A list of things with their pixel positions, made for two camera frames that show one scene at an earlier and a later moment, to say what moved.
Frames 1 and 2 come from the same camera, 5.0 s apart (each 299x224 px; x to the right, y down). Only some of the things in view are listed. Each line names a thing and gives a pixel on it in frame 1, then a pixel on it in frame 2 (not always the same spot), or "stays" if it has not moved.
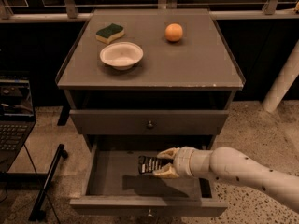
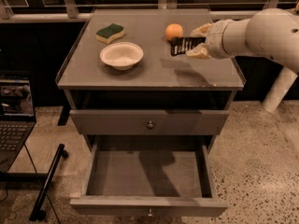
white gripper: [182, 162] -> [215, 40]
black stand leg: [37, 214] stays
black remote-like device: [147, 164] -> [181, 45]
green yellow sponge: [109, 33] stays
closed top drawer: [149, 121] stays
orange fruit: [174, 32] stays
